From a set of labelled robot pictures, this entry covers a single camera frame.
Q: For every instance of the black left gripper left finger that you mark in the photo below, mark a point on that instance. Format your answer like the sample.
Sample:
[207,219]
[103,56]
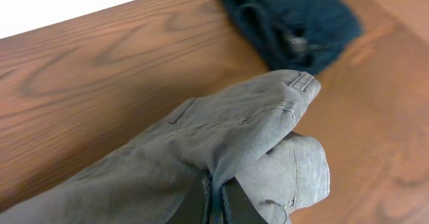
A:
[196,206]

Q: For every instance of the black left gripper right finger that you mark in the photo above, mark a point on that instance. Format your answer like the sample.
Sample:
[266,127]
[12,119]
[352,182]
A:
[236,205]

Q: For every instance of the grey shorts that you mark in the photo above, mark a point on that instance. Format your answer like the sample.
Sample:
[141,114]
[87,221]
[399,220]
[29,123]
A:
[245,131]

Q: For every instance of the dark navy folded garment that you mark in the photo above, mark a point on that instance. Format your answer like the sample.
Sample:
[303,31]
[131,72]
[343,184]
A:
[303,35]

